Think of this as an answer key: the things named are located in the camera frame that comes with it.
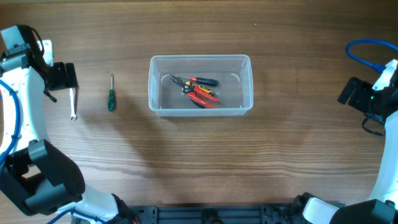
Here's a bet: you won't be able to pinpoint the small silver wrench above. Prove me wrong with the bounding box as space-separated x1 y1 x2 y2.
70 88 78 121

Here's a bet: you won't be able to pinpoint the orange black needle-nose pliers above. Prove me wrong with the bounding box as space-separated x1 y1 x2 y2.
169 75 216 110

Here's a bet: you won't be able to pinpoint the red handled cutting pliers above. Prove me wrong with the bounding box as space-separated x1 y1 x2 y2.
182 81 221 110

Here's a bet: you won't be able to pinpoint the red black screwdriver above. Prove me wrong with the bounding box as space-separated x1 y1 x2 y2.
172 75 219 86

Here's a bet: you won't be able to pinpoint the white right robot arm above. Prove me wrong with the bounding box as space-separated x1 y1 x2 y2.
72 60 397 223

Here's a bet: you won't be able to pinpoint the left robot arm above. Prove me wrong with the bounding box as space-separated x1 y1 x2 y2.
1 24 139 223

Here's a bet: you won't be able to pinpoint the clear plastic container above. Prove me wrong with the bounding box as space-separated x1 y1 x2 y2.
148 54 254 117

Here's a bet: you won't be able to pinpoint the green handled screwdriver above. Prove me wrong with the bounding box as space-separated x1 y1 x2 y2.
108 73 116 111

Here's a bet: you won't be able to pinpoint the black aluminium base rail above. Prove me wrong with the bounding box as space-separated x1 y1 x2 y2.
130 203 310 224

